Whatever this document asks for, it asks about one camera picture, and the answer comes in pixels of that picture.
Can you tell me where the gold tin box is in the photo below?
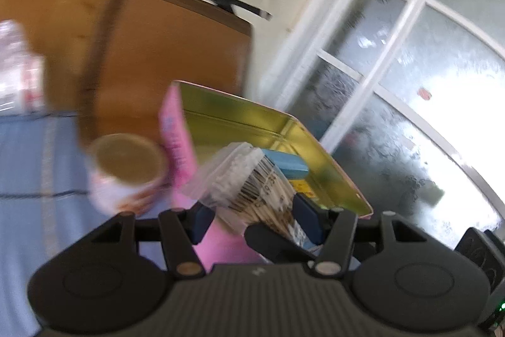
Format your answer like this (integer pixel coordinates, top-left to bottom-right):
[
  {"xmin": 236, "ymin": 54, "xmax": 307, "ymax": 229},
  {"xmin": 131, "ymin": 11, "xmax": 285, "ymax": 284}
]
[{"xmin": 174, "ymin": 80, "xmax": 373, "ymax": 220}]

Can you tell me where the plastic bag with white roll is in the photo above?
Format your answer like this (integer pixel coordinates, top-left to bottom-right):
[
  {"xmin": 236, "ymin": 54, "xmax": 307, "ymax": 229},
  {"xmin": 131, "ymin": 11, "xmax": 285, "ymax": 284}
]
[{"xmin": 0, "ymin": 19, "xmax": 46, "ymax": 114}]

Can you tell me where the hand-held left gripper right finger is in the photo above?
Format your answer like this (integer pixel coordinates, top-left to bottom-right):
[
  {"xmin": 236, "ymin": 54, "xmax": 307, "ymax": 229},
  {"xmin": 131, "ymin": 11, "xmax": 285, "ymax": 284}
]
[{"xmin": 294, "ymin": 195, "xmax": 429, "ymax": 276}]

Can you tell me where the white frosted glass window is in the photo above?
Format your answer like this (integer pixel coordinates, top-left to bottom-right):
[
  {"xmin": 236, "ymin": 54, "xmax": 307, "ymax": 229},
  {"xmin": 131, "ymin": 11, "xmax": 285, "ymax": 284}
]
[{"xmin": 260, "ymin": 0, "xmax": 505, "ymax": 243}]

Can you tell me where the small blue box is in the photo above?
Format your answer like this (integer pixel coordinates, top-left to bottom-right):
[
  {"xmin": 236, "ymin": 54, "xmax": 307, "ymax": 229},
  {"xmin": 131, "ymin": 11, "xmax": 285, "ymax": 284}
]
[{"xmin": 262, "ymin": 149, "xmax": 316, "ymax": 200}]

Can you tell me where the blue tablecloth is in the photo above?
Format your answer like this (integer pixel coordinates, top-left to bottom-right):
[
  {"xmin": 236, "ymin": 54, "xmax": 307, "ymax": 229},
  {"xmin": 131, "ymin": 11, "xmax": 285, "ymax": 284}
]
[{"xmin": 0, "ymin": 112, "xmax": 198, "ymax": 337}]

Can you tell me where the brown woven tray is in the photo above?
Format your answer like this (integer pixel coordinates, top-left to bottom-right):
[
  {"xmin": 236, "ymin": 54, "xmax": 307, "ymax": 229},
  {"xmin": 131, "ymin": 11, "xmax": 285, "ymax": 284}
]
[{"xmin": 77, "ymin": 0, "xmax": 253, "ymax": 149}]

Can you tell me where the cotton swab bag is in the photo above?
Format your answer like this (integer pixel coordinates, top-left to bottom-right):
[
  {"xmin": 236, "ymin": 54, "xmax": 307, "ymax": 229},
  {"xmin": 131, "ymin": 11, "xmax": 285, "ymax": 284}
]
[{"xmin": 181, "ymin": 141, "xmax": 312, "ymax": 248}]

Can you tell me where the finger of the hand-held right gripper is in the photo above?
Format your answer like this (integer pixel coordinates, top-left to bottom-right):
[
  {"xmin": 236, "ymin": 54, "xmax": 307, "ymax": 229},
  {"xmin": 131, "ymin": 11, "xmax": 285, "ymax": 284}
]
[{"xmin": 244, "ymin": 222, "xmax": 318, "ymax": 266}]

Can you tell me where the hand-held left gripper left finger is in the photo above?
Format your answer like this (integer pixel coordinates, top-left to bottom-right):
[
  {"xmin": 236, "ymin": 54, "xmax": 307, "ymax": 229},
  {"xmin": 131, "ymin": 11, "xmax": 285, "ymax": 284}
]
[{"xmin": 89, "ymin": 203, "xmax": 217, "ymax": 279}]

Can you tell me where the white pink round container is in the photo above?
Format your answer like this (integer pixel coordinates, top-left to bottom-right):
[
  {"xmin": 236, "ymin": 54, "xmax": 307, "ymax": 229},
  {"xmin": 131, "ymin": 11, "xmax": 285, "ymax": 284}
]
[{"xmin": 87, "ymin": 134, "xmax": 170, "ymax": 213}]

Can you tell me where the pink cardboard box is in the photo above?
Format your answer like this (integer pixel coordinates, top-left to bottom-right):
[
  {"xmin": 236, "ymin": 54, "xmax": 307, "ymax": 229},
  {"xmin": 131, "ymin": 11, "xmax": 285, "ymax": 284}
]
[{"xmin": 158, "ymin": 82, "xmax": 271, "ymax": 275}]

